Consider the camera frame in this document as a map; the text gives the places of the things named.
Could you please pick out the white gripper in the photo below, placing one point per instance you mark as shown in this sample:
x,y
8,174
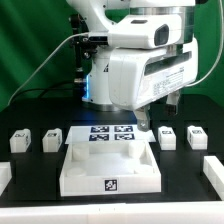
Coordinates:
x,y
139,77

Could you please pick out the white square tabletop tray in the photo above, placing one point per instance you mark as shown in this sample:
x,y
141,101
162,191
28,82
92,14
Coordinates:
x,y
113,167

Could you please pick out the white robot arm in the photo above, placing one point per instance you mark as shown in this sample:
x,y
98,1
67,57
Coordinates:
x,y
101,15

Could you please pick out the paper sheet with tags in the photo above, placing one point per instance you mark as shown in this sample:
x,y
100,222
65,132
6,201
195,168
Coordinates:
x,y
107,133

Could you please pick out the white right obstacle wall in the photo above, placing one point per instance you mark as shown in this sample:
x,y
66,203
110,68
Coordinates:
x,y
214,171

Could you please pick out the white obstacle wall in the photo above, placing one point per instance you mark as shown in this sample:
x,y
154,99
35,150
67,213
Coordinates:
x,y
139,213
5,175
214,171

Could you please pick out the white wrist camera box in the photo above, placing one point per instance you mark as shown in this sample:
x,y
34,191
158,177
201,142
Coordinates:
x,y
145,31

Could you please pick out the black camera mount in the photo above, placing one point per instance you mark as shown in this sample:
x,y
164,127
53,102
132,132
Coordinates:
x,y
84,46

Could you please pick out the white front obstacle wall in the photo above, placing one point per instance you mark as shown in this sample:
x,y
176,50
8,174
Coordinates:
x,y
139,213

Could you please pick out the white left obstacle wall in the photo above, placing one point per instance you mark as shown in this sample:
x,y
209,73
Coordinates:
x,y
5,175

